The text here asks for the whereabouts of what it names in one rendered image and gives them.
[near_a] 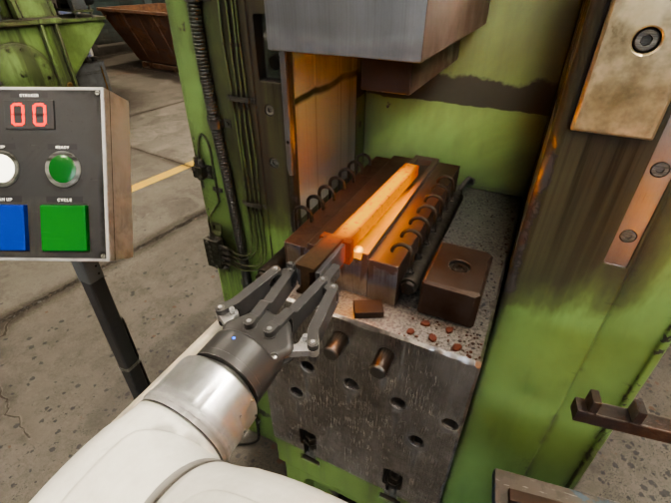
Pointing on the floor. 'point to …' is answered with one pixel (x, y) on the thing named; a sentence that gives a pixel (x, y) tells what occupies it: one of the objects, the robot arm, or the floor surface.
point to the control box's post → (111, 322)
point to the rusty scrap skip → (145, 33)
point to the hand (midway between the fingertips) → (322, 262)
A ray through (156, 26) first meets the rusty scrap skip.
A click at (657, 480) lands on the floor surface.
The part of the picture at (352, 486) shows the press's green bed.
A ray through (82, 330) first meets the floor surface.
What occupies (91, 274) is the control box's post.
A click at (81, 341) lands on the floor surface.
